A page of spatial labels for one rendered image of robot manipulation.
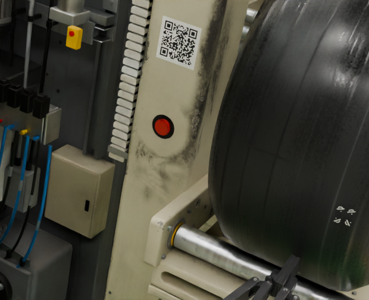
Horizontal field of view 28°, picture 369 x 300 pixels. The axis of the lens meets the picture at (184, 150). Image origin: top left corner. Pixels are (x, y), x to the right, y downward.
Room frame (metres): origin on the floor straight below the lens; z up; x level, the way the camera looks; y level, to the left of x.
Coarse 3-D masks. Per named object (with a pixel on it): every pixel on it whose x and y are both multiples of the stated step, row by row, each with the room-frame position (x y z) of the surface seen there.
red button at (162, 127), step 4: (160, 120) 1.21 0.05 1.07; (164, 120) 1.21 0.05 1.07; (156, 124) 1.21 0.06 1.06; (160, 124) 1.21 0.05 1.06; (164, 124) 1.21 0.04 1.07; (168, 124) 1.21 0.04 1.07; (156, 128) 1.21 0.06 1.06; (160, 128) 1.21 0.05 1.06; (164, 128) 1.21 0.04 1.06; (168, 128) 1.20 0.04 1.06; (160, 132) 1.21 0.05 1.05; (164, 132) 1.21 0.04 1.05; (168, 132) 1.21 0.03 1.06
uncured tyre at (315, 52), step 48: (288, 0) 1.04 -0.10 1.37; (336, 0) 1.03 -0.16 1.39; (240, 48) 1.04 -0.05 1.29; (288, 48) 0.98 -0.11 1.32; (336, 48) 0.97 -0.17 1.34; (240, 96) 0.97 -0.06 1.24; (288, 96) 0.95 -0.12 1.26; (336, 96) 0.93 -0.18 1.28; (240, 144) 0.95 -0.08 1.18; (288, 144) 0.93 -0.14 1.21; (336, 144) 0.91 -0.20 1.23; (240, 192) 0.95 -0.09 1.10; (288, 192) 0.92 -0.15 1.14; (336, 192) 0.89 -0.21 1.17; (240, 240) 1.00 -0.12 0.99; (288, 240) 0.94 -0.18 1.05; (336, 240) 0.90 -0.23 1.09; (336, 288) 0.98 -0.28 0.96
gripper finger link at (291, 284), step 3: (291, 276) 0.90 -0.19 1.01; (291, 279) 0.90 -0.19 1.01; (294, 279) 0.90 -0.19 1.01; (288, 282) 0.89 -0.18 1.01; (291, 282) 0.89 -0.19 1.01; (294, 282) 0.89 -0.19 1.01; (285, 285) 0.88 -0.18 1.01; (288, 285) 0.88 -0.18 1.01; (291, 285) 0.89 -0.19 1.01; (294, 285) 0.89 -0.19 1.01; (291, 288) 0.88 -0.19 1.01; (294, 288) 0.89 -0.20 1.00; (291, 291) 0.88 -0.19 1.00; (288, 294) 0.87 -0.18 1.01; (291, 294) 0.87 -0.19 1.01; (288, 297) 0.86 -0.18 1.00
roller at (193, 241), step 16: (176, 240) 1.10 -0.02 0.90; (192, 240) 1.09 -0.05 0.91; (208, 240) 1.09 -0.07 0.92; (208, 256) 1.08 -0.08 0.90; (224, 256) 1.07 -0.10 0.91; (240, 256) 1.07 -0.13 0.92; (240, 272) 1.05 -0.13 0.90; (256, 272) 1.04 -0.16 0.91; (304, 288) 1.02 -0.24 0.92; (320, 288) 1.02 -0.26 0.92
